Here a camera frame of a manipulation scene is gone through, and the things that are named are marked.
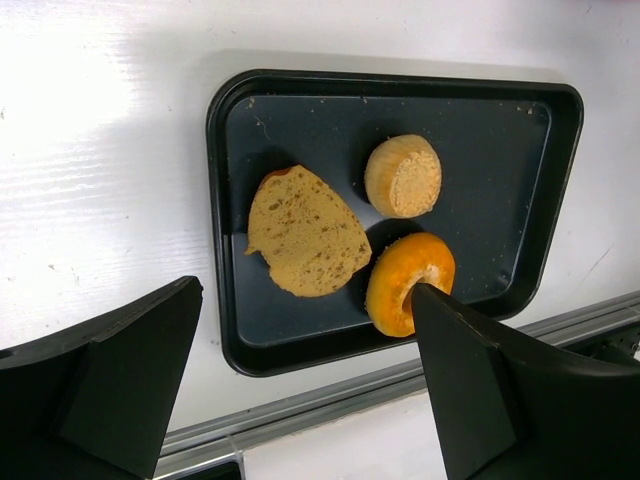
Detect orange glazed donut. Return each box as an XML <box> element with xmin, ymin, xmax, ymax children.
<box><xmin>365</xmin><ymin>232</ymin><xmax>456</xmax><ymax>338</ymax></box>

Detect brown bread slice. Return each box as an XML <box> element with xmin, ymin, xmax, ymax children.
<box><xmin>245</xmin><ymin>165</ymin><xmax>372</xmax><ymax>298</ymax></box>

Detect aluminium rail front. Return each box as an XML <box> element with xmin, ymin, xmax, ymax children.
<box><xmin>154</xmin><ymin>292</ymin><xmax>639</xmax><ymax>479</ymax></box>

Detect black baking tray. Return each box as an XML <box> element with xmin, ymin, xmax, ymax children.
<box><xmin>206</xmin><ymin>70</ymin><xmax>584</xmax><ymax>377</ymax></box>

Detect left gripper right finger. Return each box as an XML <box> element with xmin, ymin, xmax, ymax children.
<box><xmin>412</xmin><ymin>285</ymin><xmax>639</xmax><ymax>479</ymax></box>

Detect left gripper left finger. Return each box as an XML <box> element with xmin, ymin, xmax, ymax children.
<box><xmin>1</xmin><ymin>276</ymin><xmax>203</xmax><ymax>479</ymax></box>

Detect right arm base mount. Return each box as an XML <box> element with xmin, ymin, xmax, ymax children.
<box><xmin>571</xmin><ymin>322</ymin><xmax>639</xmax><ymax>366</ymax></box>

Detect small round muffin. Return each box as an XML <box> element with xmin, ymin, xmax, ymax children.
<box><xmin>364</xmin><ymin>134</ymin><xmax>443</xmax><ymax>218</ymax></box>

